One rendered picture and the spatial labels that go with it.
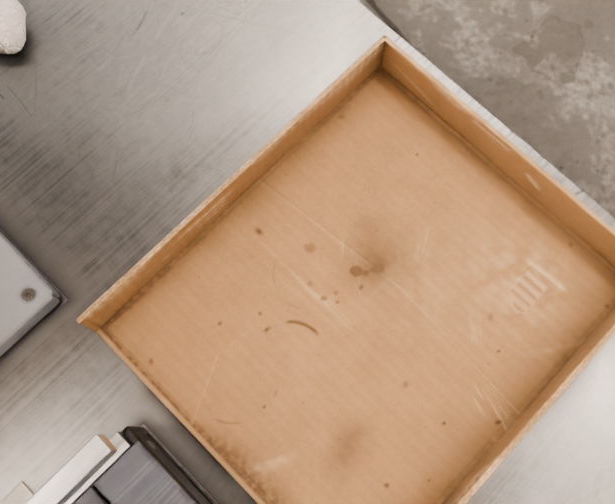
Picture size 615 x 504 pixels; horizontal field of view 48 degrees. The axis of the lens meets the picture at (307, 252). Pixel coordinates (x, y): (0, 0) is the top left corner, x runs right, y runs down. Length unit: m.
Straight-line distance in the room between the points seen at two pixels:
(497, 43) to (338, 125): 1.09
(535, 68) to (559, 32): 0.11
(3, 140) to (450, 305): 0.36
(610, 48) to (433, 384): 1.27
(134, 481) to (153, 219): 0.19
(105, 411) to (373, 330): 0.20
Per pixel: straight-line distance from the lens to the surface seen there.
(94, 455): 0.38
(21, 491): 0.53
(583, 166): 1.54
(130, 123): 0.56
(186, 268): 0.51
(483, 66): 1.58
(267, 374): 0.49
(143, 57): 0.59
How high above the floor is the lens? 1.32
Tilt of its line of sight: 75 degrees down
